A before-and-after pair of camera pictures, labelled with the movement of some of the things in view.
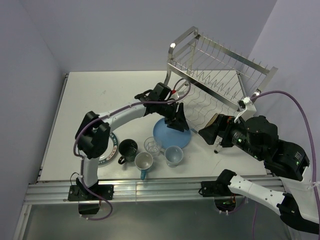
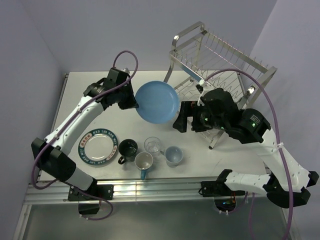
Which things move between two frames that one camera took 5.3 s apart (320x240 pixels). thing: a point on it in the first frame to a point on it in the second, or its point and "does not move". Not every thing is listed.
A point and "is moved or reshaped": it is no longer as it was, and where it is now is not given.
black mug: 128,148 does not move
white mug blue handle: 143,161 does not move
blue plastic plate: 169,137 is moved or reshaped
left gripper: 180,122 to 131,103
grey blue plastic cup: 173,154 does not move
